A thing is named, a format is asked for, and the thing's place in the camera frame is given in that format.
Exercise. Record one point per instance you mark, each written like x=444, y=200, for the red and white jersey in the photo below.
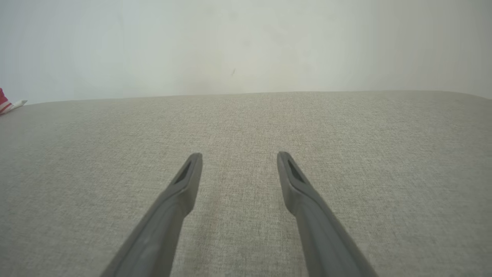
x=4, y=104

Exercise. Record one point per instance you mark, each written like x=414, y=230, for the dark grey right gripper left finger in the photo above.
x=165, y=227

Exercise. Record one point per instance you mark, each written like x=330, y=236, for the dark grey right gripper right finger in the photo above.
x=319, y=231

